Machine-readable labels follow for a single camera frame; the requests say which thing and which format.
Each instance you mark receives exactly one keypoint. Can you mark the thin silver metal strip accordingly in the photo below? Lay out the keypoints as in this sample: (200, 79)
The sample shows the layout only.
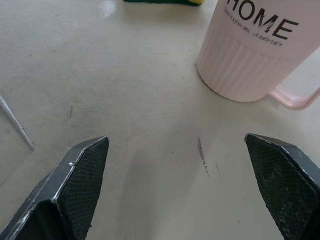
(15, 122)

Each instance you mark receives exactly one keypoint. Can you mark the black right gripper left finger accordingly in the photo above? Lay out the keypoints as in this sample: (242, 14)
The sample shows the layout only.
(75, 185)

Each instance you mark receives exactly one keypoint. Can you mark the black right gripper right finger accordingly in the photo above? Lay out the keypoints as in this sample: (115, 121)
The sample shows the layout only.
(282, 182)

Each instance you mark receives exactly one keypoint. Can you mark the pink ribbed HOME mug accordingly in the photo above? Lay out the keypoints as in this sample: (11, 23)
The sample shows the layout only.
(250, 57)

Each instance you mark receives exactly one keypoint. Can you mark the green and yellow sponge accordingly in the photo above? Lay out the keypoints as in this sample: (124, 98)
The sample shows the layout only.
(160, 2)

